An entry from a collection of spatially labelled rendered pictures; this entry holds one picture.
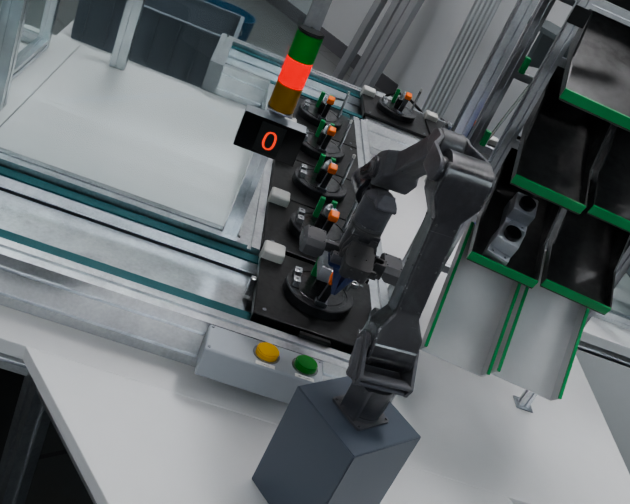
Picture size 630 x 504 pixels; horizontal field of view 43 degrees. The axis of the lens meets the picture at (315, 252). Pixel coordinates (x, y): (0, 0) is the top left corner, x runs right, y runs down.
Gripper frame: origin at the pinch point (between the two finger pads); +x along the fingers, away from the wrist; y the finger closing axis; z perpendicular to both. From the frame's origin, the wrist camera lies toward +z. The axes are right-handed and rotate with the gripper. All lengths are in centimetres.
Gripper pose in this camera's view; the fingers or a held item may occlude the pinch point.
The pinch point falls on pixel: (340, 278)
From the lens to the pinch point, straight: 140.2
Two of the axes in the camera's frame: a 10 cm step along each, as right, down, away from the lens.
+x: -3.8, 8.0, 4.7
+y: 9.2, 3.4, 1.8
